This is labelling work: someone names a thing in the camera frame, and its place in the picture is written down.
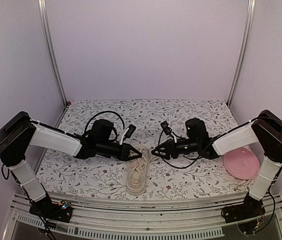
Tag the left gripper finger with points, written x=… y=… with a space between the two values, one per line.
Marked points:
x=135 y=150
x=135 y=156

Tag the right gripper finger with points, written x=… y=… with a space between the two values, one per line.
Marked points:
x=163 y=148
x=161 y=155

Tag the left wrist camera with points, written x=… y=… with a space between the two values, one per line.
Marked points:
x=126 y=133

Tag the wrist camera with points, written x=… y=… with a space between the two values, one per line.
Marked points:
x=126 y=133
x=168 y=130

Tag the pink round plate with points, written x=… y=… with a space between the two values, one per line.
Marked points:
x=241 y=163

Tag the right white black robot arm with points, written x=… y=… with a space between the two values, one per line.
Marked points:
x=265 y=129

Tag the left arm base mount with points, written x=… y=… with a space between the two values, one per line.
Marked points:
x=46 y=209

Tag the aluminium front rail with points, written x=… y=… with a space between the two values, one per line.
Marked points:
x=183 y=219

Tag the aluminium frame post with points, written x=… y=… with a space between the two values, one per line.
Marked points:
x=42 y=7
x=251 y=4

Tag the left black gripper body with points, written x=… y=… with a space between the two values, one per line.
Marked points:
x=103 y=149

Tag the left aluminium frame post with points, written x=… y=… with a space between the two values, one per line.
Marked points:
x=42 y=7

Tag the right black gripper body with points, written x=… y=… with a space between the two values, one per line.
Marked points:
x=193 y=144

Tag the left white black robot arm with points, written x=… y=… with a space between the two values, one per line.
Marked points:
x=22 y=131

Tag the floral patterned table mat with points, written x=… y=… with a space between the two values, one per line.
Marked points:
x=148 y=178

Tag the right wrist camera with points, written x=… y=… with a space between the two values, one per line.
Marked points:
x=168 y=130

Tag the cream white sneaker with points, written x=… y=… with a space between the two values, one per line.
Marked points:
x=137 y=172

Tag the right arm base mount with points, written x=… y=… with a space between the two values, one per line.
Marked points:
x=250 y=208

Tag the right aluminium frame post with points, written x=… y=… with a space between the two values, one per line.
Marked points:
x=251 y=4

